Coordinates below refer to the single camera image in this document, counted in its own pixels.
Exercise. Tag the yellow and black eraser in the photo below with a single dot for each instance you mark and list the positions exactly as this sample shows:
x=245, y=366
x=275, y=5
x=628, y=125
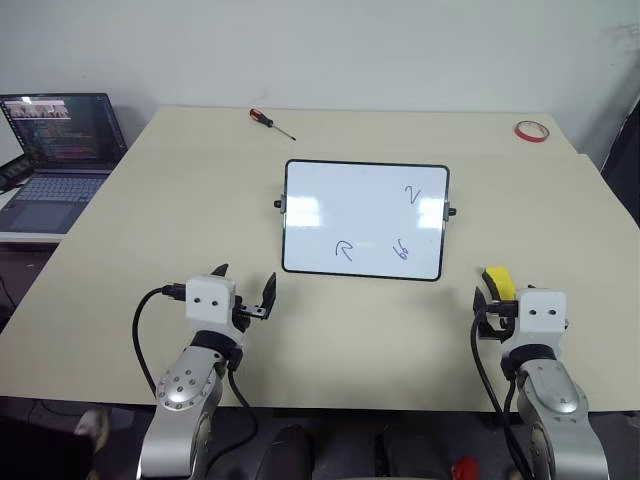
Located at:
x=502, y=285

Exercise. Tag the small red object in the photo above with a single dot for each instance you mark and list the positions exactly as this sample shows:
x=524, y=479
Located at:
x=466, y=470

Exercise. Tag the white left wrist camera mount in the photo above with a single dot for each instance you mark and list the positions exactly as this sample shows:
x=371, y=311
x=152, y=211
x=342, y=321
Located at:
x=210, y=300

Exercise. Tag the orange and black screwdriver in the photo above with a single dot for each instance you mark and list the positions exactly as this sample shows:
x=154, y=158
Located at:
x=260, y=116

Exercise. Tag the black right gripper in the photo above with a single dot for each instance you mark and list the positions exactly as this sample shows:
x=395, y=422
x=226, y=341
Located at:
x=504, y=311

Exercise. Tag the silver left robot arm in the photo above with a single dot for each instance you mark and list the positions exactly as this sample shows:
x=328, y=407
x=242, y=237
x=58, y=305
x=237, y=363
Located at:
x=182, y=395

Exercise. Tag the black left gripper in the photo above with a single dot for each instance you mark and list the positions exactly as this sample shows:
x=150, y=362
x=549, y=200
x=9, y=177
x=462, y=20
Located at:
x=250, y=312

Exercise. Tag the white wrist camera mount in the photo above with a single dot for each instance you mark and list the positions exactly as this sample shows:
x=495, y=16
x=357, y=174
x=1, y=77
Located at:
x=542, y=322
x=210, y=300

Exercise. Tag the black-framed small whiteboard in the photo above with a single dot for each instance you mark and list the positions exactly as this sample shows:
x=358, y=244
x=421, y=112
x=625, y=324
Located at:
x=360, y=215

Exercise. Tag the grey open laptop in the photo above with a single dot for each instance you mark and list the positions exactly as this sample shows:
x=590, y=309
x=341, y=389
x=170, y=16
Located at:
x=60, y=135

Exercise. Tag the dark phone on stand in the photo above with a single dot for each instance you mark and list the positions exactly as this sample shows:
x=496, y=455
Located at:
x=12, y=172

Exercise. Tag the black box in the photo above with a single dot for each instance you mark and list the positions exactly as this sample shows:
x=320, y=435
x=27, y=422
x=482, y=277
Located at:
x=40, y=450

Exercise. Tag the red tape roll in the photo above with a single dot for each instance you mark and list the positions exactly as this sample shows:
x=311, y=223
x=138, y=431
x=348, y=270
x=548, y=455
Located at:
x=520, y=134

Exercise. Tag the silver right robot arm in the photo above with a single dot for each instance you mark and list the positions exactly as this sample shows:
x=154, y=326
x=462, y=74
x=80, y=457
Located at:
x=555, y=400

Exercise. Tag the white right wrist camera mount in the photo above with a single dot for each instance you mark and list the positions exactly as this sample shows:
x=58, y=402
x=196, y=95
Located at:
x=542, y=322

